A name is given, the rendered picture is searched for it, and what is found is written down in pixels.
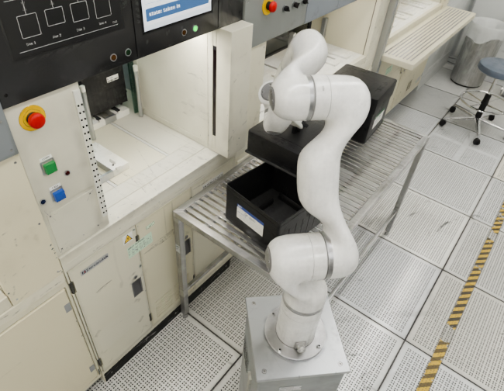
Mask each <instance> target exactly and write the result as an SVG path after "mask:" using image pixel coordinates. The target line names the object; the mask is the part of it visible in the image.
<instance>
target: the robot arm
mask: <svg viewBox="0 0 504 391"><path fill-rule="evenodd" d="M327 55H328V48H327V45H326V41H325V39H324V38H323V36H322V35H321V33H319V32H318V31H316V30H314V29H304V30H302V31H300V32H299V33H297V34H296V35H295V36H294V37H293V39H292V41H291V43H290V44H289V45H288V49H287V50H286V52H285V55H284V57H283V58H282V60H281V63H280V64H279V67H278V69H277V71H276V74H275V76H274V80H270V81H266V82H265V83H263V85H262V86H261V87H260V89H259V92H258V97H259V99H260V101H261V102H262V104H263V105H264V122H263V126H264V130H265V131H266V132H267V133H269V134H271V135H278V134H281V133H283V132H284V131H286V130H287V128H288V127H289V125H290V124H291V125H292V126H295V127H296V128H297V129H298V130H299V131H301V130H302V129H303V128H304V127H305V128H307V127H308V124H306V123H305V122H304V121H307V120H325V126H324V128H323V130H322V131H321V132H320V134H318V135H317V136H316V137H315V138H314V139H313V140H312V141H310V142H309V143H308V144H307V145H306V146H305V147H304V148H303V149H302V151H301V153H300V154H299V159H298V164H297V192H298V196H299V200H300V202H301V204H302V206H303V207H304V208H305V210H306V211H307V212H309V213H310V214H311V215H313V216H314V217H315V218H317V219H318V220H320V221H321V223H322V224H323V230H322V231H321V232H314V233H301V234H286V235H281V236H279V237H276V238H275V239H273V240H272V241H271V242H270V243H269V245H268V246H267V249H266V250H265V261H266V267H267V269H268V272H269V274H270V276H271V277H272V279H273V280H274V281H275V282H276V284H277V285H279V286H280V287H281V288H282V289H283V293H282V298H281V305H280V306H279V307H278V308H276V309H275V310H273V311H272V312H271V313H270V314H269V316H268V318H267V319H266V323H265V327H264V334H265V337H266V340H267V343H268V344H269V346H270V347H271V349H272V350H273V351H274V352H275V353H276V354H278V355H279V356H281V357H283V358H285V359H288V360H290V361H295V362H302V361H307V360H309V359H311V358H313V357H315V356H317V355H318V354H319V353H320V351H321V350H322V348H323V345H324V344H325V340H326V331H325V327H324V325H323V322H322V321H321V319H320V317H321V314H322V311H323V307H324V304H325V302H326V297H327V284H326V281H325V280H324V279H340V278H343V277H346V276H348V275H350V274H351V273H353V272H354V270H355V269H356V267H357V265H358V261H359V253H358V249H357V245H356V242H355V240H354V238H353V235H352V234H351V232H350V230H349V228H348V226H347V224H346V221H345V219H344V218H343V214H342V211H341V208H340V200H339V177H340V159H341V155H342V153H343V149H344V148H345V146H346V145H347V142H348V141H349V140H350V138H351V137H352V136H353V135H354V134H355V133H356V132H357V130H358V129H359V128H360V127H361V125H362V124H363V123H364V121H365V120H366V118H367V116H368V113H369V110H370V106H371V94H370V92H369V90H368V87H367V85H366V84H365V83H364V82H363V81H362V80H361V79H359V78H356V77H354V76H350V75H339V74H316V73H317V72H318V71H320V69H321V68H322V67H323V65H324V64H325V63H326V59H327Z"/></svg>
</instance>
